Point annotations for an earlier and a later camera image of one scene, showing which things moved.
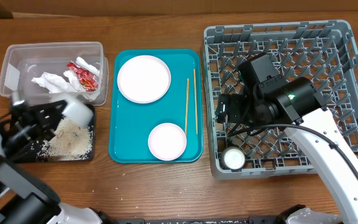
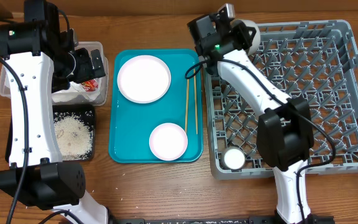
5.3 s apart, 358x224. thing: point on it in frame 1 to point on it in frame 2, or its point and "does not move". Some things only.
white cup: x=233 y=158 does not move
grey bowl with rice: x=78 y=110 to x=256 y=40
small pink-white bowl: x=167 y=141 does not move
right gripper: x=234 y=116 to x=246 y=42
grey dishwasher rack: x=325 y=51 does not move
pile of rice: x=71 y=141 does not move
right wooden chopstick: x=195 y=101 does not move
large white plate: x=143 y=79 does not move
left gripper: x=27 y=121 to x=86 y=71
